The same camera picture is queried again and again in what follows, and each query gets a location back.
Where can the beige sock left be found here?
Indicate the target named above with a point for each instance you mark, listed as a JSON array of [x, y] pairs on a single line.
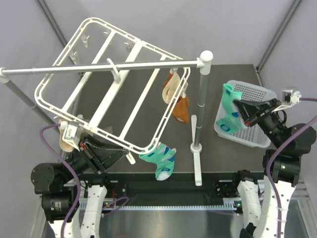
[[64, 146]]

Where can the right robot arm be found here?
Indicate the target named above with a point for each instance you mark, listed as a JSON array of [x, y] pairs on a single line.
[[267, 218]]

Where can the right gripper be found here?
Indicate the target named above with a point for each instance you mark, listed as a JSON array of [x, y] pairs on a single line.
[[251, 110]]

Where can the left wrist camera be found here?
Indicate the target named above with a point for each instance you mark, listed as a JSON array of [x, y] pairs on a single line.
[[70, 133]]

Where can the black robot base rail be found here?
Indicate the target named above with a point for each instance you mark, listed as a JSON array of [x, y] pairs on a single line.
[[178, 190]]

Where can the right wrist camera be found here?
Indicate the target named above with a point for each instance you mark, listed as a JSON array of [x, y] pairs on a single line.
[[290, 97]]

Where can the orange brown sock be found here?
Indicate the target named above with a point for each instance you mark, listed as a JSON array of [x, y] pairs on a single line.
[[180, 111]]

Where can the white square clip hanger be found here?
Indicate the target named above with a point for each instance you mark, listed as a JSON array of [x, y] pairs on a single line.
[[140, 52]]

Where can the beige sock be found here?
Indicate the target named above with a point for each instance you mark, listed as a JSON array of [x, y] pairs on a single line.
[[64, 146], [170, 86]]

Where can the beige sock right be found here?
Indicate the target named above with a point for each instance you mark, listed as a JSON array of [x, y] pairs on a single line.
[[170, 86]]

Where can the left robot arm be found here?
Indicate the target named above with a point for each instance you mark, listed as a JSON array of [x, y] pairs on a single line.
[[73, 191]]

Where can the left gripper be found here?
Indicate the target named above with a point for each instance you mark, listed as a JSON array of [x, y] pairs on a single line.
[[99, 157]]

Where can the dark grey table mat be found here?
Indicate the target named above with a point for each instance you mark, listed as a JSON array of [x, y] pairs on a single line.
[[218, 154]]

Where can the silver white drying rack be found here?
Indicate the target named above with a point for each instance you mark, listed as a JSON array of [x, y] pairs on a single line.
[[203, 63]]

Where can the white perforated plastic basket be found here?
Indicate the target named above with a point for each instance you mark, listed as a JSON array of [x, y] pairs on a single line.
[[251, 136]]

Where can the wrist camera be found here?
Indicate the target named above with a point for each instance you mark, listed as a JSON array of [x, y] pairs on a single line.
[[70, 133], [290, 97]]

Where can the teal sock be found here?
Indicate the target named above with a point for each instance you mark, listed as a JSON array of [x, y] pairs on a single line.
[[231, 121], [164, 158]]

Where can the grey sock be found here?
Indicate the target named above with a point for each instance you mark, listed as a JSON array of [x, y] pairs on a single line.
[[106, 131]]

